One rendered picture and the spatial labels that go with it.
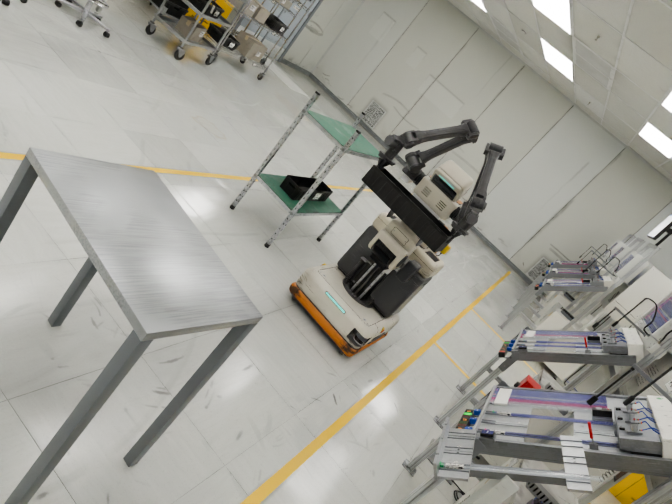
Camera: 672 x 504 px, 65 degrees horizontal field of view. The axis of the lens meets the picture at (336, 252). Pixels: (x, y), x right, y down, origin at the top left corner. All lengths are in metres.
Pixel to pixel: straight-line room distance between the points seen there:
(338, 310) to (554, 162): 8.06
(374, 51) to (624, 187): 5.67
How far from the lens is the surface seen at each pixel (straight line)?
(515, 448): 2.31
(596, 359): 3.68
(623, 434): 2.34
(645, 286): 6.90
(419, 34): 11.91
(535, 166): 10.98
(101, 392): 1.50
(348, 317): 3.41
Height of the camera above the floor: 1.64
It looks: 20 degrees down
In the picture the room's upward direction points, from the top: 41 degrees clockwise
